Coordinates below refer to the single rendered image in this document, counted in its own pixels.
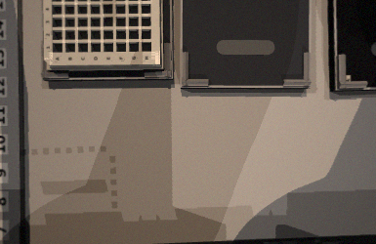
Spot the white well plate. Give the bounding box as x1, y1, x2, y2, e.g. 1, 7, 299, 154
43, 0, 164, 71

